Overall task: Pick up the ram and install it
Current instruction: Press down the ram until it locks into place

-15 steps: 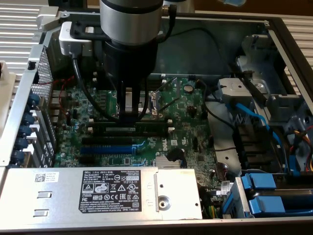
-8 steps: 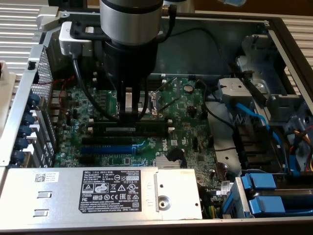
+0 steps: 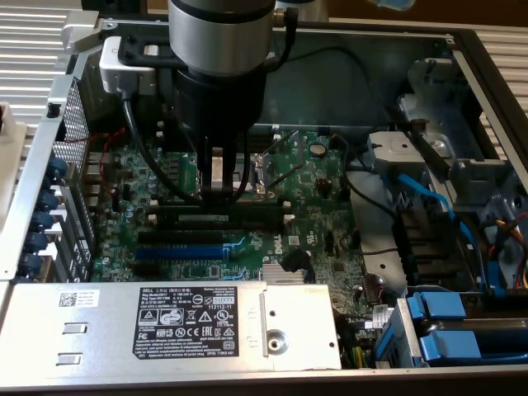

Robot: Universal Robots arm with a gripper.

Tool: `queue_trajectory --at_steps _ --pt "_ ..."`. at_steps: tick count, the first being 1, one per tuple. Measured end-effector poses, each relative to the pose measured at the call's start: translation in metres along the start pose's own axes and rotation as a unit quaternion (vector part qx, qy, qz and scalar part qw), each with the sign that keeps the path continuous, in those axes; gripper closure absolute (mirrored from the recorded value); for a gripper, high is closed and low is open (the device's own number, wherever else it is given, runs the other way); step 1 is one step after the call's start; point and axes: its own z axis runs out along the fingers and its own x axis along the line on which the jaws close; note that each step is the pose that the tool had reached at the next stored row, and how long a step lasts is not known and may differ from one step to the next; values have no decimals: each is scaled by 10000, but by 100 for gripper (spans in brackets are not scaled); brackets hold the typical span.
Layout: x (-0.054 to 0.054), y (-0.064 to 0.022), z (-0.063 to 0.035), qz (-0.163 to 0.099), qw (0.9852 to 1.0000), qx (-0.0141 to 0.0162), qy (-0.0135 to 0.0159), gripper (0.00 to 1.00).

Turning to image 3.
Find thin black wire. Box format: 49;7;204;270
266;45;399;125

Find green Dell motherboard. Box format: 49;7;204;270
82;128;375;329

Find black equipment box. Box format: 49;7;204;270
80;0;149;21

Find black RAM slot white clips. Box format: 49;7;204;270
147;199;295;209
147;213;296;233

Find black camera mounting plate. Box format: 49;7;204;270
117;35;177;69

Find white cable tag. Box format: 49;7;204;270
369;304;397;329

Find grey metal PC case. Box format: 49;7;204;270
0;10;528;396

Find long black expansion slot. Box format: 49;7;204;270
137;230;227;245

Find blue card retainer clip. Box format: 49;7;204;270
45;156;68;185
35;190;59;211
25;231;49;253
19;252;42;276
31;210;54;233

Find metal CPU socket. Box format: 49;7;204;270
181;151;276;197

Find blue expansion slot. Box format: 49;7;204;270
134;243;248;262

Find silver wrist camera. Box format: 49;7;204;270
98;36;158;94

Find short black expansion slot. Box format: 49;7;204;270
132;262;163;276

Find silver finned chipset heatsink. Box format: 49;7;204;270
262;262;307;285

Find thin red wire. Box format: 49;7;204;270
55;126;127;195

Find orange yellow red wires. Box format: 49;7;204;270
488;218;528;290

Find thin metal locking lever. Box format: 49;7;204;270
267;163;306;191

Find blue disk caddy handle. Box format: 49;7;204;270
405;290;468;322
417;328;483;367

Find light blue rounded object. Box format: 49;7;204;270
368;0;417;12

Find grey plastic bracket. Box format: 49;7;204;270
366;130;428;177

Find black camera cable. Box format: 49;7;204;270
121;91;203;205

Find yellow green wires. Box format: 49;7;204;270
348;342;371;369

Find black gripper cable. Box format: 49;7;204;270
263;7;300;73

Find blue data wire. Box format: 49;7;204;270
379;171;508;298

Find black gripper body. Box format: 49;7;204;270
172;68;265;138

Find black angled cable plug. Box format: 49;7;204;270
281;248;311;274

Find grey power supply housing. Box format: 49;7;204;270
0;281;343;375

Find metal drive cage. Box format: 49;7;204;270
395;57;528;290

